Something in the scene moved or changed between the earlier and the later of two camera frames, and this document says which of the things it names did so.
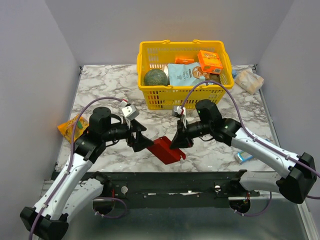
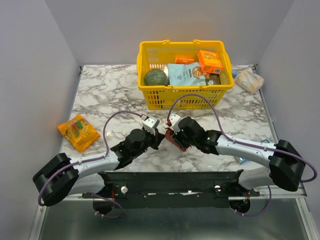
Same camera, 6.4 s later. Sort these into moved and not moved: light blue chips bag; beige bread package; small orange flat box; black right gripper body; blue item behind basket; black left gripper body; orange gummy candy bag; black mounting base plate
Moved: black left gripper body; black right gripper body
Not moved: black mounting base plate; beige bread package; small orange flat box; light blue chips bag; orange gummy candy bag; blue item behind basket
